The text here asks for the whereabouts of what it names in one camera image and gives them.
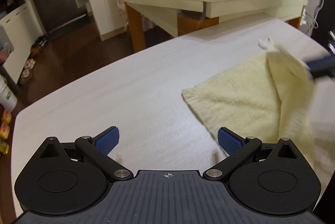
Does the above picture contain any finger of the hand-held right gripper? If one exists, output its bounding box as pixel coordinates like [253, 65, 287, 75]
[309, 68, 335, 81]
[304, 54, 335, 71]

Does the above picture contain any white and dark hall cabinet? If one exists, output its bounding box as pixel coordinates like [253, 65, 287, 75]
[0, 0, 35, 78]

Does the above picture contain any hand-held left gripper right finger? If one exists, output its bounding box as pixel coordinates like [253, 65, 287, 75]
[203, 127, 299, 183]

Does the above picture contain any colourful cloth pile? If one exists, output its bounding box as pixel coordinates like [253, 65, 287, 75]
[0, 42, 14, 64]

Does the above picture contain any pale yellow towel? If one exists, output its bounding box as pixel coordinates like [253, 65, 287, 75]
[181, 37, 335, 183]

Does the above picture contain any cream dining table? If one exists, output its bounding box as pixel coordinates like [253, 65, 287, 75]
[106, 0, 311, 53]

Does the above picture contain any cluster of oil bottles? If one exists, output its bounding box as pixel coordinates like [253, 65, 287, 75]
[0, 110, 12, 154]

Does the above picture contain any white cable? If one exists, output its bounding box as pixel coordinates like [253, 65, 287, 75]
[306, 12, 319, 29]

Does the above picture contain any white plastic bucket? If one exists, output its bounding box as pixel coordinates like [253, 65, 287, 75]
[0, 74, 18, 113]

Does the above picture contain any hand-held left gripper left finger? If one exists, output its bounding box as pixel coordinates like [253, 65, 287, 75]
[38, 127, 133, 183]

